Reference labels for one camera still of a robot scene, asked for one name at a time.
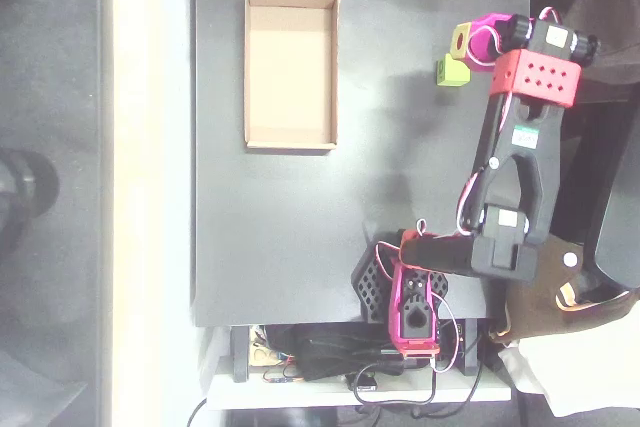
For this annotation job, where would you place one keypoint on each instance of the beige wooden piece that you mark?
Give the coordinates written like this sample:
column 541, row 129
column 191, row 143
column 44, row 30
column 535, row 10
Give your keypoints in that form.
column 261, row 354

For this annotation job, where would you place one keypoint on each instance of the green cube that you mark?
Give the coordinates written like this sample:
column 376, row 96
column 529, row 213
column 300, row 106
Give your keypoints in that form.
column 452, row 73

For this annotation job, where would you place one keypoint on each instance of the dark round cylinder object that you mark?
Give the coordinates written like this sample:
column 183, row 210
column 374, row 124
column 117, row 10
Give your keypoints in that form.
column 25, row 192

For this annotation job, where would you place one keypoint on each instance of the black office chair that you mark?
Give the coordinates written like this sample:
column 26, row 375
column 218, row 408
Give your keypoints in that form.
column 620, row 207

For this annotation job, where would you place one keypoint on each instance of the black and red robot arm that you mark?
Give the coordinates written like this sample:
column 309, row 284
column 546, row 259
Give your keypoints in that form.
column 520, row 147

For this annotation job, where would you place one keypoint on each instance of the black usb connector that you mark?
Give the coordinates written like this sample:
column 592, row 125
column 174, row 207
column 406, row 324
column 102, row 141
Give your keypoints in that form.
column 364, row 382

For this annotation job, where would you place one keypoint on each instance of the cardboard box tray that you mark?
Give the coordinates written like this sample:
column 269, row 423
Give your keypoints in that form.
column 290, row 69

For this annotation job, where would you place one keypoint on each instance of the white cloth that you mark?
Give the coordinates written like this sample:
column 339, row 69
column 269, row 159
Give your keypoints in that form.
column 580, row 367

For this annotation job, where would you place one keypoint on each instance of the black perforated arm base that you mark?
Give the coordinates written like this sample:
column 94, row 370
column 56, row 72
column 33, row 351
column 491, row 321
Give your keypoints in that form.
column 370, row 287

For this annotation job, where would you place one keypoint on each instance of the small circuit board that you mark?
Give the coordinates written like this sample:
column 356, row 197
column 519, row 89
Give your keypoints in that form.
column 280, row 377

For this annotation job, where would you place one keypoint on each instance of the brown fabric bag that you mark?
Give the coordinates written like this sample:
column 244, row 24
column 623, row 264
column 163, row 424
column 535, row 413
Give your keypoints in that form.
column 545, row 307

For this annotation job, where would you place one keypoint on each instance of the dark brown clothing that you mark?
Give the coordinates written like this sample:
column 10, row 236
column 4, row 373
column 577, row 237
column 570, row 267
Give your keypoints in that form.
column 610, row 2

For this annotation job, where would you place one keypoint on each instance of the white shelf board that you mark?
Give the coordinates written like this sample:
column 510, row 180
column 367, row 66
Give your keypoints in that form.
column 300, row 394

